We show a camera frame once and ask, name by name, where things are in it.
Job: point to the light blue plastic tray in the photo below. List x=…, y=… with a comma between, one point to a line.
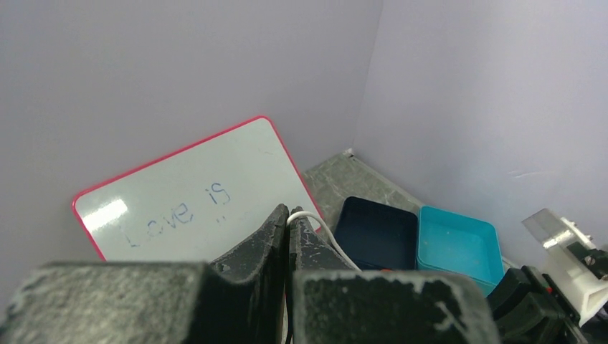
x=451, y=242

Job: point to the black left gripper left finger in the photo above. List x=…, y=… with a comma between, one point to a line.
x=237, y=298

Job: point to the dark navy plastic tray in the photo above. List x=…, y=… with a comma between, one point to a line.
x=377, y=236

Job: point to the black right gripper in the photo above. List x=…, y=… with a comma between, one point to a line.
x=528, y=307

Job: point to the pink framed whiteboard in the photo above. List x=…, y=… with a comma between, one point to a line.
x=196, y=203

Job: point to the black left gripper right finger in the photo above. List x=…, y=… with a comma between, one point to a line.
x=357, y=306

